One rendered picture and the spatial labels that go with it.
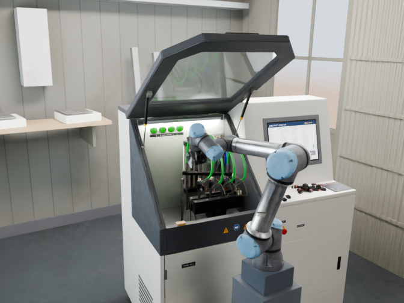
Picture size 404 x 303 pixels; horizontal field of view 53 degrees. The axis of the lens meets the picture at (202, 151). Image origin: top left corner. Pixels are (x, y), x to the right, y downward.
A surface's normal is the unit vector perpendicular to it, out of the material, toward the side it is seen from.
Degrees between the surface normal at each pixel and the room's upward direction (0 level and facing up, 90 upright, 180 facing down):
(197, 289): 90
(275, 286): 90
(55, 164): 90
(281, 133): 76
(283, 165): 83
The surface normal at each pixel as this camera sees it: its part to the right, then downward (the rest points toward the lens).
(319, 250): 0.42, 0.24
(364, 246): -0.85, 0.12
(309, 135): 0.41, 0.00
